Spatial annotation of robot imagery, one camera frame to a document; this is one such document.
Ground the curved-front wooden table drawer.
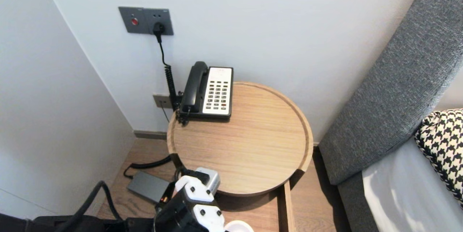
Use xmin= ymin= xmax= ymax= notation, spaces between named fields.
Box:
xmin=213 ymin=181 xmax=297 ymax=232

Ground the white round puck device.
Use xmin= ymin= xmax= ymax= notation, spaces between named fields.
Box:
xmin=224 ymin=220 xmax=254 ymax=232

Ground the black and white telephone base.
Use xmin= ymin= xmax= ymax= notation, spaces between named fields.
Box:
xmin=181 ymin=66 xmax=234 ymax=120

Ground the black telephone handset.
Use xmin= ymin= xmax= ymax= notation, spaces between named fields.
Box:
xmin=181 ymin=61 xmax=209 ymax=113

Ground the round wooden side table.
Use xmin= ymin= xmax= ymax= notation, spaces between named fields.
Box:
xmin=166 ymin=81 xmax=314 ymax=197

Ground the grey power adapter brick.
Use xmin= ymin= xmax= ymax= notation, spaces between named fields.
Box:
xmin=127 ymin=171 xmax=171 ymax=203

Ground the grey fabric bed headboard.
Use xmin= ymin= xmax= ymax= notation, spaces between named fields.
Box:
xmin=318 ymin=0 xmax=463 ymax=232

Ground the white bed sheet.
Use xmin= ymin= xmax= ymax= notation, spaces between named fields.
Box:
xmin=362 ymin=136 xmax=463 ymax=232

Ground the black white houndstooth pillow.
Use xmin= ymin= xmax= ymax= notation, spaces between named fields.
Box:
xmin=414 ymin=108 xmax=463 ymax=209

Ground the black coiled handset cord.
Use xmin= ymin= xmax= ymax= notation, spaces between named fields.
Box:
xmin=175 ymin=108 xmax=190 ymax=127

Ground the black coiled power cable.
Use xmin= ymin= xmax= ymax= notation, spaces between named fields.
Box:
xmin=123 ymin=22 xmax=181 ymax=180

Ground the beige wall jack plate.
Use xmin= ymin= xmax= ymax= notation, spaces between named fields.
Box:
xmin=153 ymin=94 xmax=173 ymax=109

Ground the brown wall baseboard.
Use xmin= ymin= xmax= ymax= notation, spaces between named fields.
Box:
xmin=134 ymin=130 xmax=169 ymax=140

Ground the grey wall socket panel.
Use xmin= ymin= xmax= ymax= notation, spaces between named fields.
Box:
xmin=119 ymin=7 xmax=174 ymax=35

